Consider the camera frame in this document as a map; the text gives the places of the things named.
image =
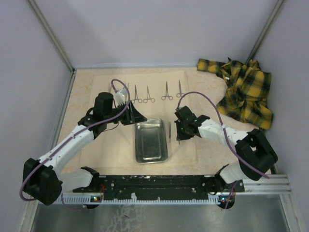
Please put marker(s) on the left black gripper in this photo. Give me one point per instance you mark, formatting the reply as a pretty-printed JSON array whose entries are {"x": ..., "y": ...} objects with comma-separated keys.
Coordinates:
[{"x": 133, "y": 115}]

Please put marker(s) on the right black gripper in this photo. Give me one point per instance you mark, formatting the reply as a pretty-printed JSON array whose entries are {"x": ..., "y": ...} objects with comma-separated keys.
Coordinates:
[{"x": 180, "y": 136}]

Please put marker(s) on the steel clamp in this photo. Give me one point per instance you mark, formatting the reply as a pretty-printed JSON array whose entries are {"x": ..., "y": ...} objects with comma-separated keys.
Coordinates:
[{"x": 136, "y": 98}]

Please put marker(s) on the steel hemostat forceps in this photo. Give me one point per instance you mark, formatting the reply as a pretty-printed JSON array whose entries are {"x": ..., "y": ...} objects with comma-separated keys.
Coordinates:
[{"x": 148, "y": 97}]

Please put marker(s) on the steel surgical scissors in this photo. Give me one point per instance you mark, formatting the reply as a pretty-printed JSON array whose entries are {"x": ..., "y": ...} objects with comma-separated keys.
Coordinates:
[{"x": 180, "y": 93}]

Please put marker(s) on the steel instrument tray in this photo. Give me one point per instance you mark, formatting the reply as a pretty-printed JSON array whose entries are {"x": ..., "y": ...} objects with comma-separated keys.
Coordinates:
[{"x": 150, "y": 142}]

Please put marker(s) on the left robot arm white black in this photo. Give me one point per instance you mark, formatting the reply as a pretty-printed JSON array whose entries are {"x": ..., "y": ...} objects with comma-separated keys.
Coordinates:
[{"x": 87, "y": 130}]

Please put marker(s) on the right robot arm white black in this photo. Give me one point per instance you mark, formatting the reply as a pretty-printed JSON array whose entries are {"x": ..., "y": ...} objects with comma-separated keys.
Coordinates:
[{"x": 252, "y": 149}]

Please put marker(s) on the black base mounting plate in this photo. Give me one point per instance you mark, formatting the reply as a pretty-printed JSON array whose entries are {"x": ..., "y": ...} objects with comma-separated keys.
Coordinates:
[{"x": 154, "y": 187}]

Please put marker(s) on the yellow plaid shirt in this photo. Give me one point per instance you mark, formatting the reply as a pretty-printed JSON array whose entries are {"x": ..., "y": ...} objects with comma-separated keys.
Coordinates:
[{"x": 248, "y": 87}]

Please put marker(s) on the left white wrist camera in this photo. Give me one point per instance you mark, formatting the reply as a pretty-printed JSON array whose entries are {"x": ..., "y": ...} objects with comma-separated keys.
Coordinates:
[{"x": 120, "y": 96}]

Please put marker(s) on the right aluminium corner post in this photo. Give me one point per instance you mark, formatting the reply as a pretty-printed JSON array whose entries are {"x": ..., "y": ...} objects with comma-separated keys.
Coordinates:
[{"x": 263, "y": 33}]

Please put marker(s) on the aluminium corner post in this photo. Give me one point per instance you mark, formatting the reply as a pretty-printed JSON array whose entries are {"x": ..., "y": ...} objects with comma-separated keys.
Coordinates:
[
  {"x": 263, "y": 33},
  {"x": 51, "y": 35}
]

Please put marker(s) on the aluminium front rail frame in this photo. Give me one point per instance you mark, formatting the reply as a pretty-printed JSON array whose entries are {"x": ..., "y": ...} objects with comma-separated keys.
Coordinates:
[{"x": 51, "y": 185}]

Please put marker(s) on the left aluminium corner post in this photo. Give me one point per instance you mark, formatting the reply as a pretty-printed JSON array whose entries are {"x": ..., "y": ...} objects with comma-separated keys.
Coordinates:
[{"x": 51, "y": 35}]

